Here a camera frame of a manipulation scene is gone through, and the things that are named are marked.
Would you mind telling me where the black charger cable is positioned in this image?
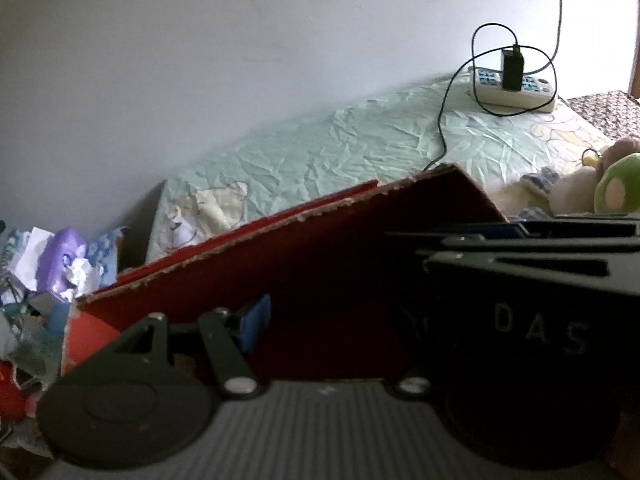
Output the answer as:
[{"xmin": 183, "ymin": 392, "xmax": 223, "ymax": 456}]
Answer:
[{"xmin": 422, "ymin": 22, "xmax": 559, "ymax": 174}]

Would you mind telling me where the black power strip cord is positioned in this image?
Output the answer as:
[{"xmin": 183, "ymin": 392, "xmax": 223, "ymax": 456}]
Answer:
[{"xmin": 519, "ymin": 0, "xmax": 564, "ymax": 76}]

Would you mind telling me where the light green bed sheet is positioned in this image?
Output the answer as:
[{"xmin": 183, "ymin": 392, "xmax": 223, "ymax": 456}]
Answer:
[{"xmin": 146, "ymin": 76, "xmax": 612, "ymax": 261}]

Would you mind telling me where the red cardboard box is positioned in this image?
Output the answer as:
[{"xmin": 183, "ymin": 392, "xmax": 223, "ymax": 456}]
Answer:
[{"xmin": 62, "ymin": 165, "xmax": 504, "ymax": 380}]

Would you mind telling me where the white power strip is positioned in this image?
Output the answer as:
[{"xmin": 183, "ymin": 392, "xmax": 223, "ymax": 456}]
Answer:
[{"xmin": 466, "ymin": 65, "xmax": 558, "ymax": 114}]

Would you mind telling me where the black charger plug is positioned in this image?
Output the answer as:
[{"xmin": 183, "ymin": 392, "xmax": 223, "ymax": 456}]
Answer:
[{"xmin": 501, "ymin": 44, "xmax": 524, "ymax": 91}]

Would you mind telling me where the green pink plush toy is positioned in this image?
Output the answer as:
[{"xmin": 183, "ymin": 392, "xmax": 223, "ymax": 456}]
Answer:
[{"xmin": 548, "ymin": 136, "xmax": 639, "ymax": 216}]

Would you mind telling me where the red round object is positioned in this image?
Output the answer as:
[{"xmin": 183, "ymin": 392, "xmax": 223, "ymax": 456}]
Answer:
[{"xmin": 0, "ymin": 361, "xmax": 28, "ymax": 422}]

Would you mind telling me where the patterned brown cloth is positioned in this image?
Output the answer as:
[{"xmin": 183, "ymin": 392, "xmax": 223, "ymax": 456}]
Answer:
[{"xmin": 566, "ymin": 90, "xmax": 640, "ymax": 140}]

